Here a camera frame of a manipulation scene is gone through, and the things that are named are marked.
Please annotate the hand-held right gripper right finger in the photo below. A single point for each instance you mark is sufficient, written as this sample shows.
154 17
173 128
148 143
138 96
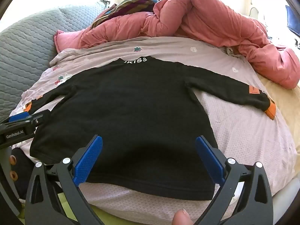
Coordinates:
208 155

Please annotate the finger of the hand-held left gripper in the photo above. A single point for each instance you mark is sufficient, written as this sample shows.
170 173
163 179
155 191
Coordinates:
20 117
39 118

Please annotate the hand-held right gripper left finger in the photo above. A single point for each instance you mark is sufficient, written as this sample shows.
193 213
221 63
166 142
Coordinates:
90 155

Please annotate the black t-shirt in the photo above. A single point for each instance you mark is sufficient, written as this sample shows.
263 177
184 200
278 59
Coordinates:
129 98

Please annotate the person's right hand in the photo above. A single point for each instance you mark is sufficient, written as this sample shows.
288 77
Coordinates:
182 218

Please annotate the dark cloth with wooden buttons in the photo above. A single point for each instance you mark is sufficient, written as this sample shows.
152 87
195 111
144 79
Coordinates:
21 166

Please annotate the lilac printed blanket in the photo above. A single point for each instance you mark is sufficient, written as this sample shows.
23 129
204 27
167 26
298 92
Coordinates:
246 133

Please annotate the yellow-green cloth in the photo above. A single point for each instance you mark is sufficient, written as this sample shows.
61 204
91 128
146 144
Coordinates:
64 204

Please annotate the grey quilted headboard cover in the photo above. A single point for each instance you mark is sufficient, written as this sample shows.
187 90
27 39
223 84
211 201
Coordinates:
30 42

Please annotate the beige bed sheet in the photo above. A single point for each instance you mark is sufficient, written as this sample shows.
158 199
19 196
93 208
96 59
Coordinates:
286 107

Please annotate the pink quilt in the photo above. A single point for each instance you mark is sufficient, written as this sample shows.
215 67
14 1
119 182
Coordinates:
199 21

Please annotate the striped multicolour cloth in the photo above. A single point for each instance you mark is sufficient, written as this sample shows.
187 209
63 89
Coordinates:
131 3

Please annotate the black monitor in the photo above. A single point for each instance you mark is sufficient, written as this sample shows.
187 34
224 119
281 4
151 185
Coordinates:
293 20

